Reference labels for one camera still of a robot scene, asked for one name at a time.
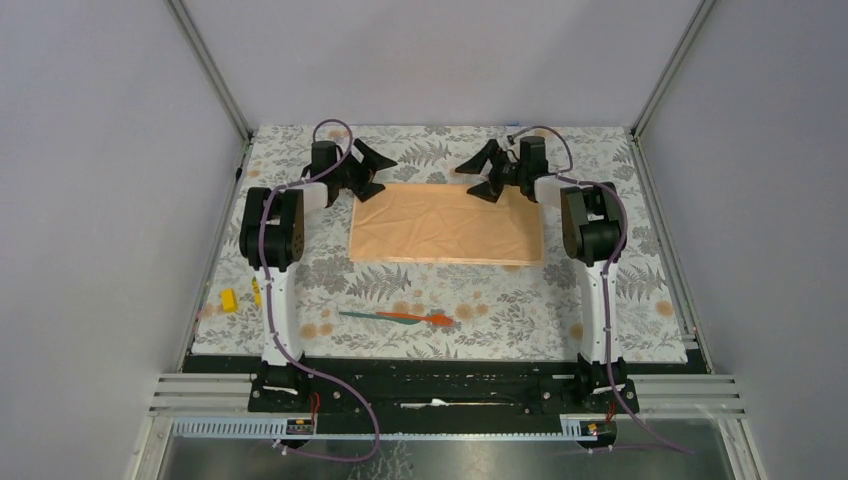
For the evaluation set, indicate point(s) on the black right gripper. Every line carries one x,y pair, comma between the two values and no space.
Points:
477,164

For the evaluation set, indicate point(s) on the floral patterned tablecloth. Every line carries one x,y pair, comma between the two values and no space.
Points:
500,312

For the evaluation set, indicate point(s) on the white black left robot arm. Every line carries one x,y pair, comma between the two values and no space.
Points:
272,240

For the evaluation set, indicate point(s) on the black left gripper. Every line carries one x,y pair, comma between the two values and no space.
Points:
372,162

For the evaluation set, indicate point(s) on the aluminium frame post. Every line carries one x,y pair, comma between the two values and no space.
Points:
195,41
672,67

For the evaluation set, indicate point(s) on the teal plastic knife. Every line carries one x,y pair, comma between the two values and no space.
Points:
374,316

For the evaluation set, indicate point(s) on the left aluminium frame post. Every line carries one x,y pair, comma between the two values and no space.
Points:
195,41

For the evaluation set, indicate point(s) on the right aluminium frame post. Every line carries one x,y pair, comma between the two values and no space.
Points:
672,67

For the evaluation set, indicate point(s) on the orange cloth napkin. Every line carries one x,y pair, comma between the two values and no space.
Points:
442,223

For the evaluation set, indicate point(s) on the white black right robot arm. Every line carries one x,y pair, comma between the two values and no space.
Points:
594,234

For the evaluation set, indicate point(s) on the yellow toy block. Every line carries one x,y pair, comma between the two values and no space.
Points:
228,300
257,294

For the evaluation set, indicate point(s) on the orange plastic fork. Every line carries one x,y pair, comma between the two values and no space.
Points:
439,320

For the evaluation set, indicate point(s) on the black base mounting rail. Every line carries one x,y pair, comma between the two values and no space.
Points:
418,396

